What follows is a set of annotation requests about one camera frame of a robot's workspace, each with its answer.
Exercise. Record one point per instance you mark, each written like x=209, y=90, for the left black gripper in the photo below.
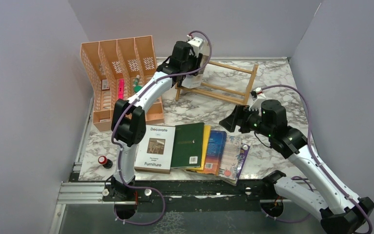
x=196, y=61

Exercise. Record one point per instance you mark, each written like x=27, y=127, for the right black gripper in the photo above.
x=239, y=117

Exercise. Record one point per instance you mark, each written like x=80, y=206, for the white Afternoon tea book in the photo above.
x=193, y=81

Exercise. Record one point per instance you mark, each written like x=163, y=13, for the dark green book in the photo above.
x=188, y=146

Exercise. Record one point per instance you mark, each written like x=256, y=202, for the white Decorate Furniture book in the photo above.
x=155, y=150

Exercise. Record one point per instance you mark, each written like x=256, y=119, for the black Moon and Sixpence book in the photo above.
x=204, y=52

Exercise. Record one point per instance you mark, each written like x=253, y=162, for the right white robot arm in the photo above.
x=338, y=209

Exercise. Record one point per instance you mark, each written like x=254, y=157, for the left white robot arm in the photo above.
x=129, y=121

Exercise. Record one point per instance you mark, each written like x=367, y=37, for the wooden book rack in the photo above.
x=225, y=81

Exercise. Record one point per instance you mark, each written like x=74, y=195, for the blue orange book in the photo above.
x=214, y=153

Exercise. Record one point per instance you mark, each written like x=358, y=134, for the yellow book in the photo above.
x=207, y=129

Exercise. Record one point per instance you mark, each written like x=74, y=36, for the floral purple book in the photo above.
x=233, y=159

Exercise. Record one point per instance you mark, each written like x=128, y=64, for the green glue bottle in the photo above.
x=136, y=84

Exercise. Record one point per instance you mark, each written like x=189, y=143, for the pink highlighter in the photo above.
x=120, y=89

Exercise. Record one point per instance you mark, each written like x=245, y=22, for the orange plastic file organizer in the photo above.
x=113, y=60

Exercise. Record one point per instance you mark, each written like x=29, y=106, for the small red white box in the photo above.
x=104, y=85

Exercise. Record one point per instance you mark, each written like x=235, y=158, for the red emergency stop button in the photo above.
x=105, y=162

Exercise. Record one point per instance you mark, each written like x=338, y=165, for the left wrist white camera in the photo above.
x=196, y=43

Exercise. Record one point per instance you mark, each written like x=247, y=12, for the black metal base rail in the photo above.
x=153, y=196

